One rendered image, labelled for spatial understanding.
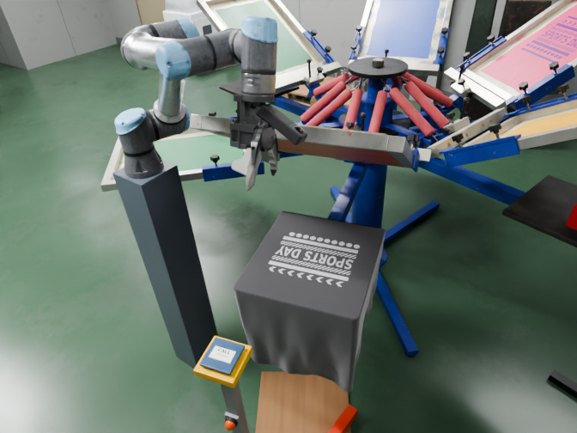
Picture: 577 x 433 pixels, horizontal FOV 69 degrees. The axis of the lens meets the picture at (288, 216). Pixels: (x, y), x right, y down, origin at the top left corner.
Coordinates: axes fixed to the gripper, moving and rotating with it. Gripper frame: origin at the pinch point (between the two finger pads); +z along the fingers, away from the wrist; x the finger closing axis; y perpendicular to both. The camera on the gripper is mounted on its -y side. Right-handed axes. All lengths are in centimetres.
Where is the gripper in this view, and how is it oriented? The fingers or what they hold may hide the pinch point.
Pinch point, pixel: (264, 184)
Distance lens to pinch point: 98.7
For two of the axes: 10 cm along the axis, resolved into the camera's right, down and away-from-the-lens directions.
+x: -3.5, 3.1, -8.8
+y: -9.4, -1.7, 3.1
